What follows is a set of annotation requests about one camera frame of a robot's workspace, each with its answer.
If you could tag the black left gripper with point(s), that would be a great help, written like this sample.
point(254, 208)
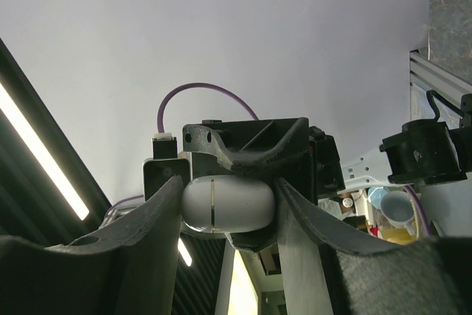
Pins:
point(266, 150)

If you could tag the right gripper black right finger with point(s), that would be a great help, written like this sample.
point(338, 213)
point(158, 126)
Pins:
point(329, 267)

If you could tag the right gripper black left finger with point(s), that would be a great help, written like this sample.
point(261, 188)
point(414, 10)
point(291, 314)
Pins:
point(126, 267)

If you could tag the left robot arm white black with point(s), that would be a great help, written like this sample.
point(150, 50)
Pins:
point(425, 151)

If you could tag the background white cup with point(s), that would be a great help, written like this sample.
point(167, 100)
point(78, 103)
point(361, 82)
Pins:
point(396, 207)

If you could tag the ceiling light strip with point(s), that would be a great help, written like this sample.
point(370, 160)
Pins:
point(42, 155)

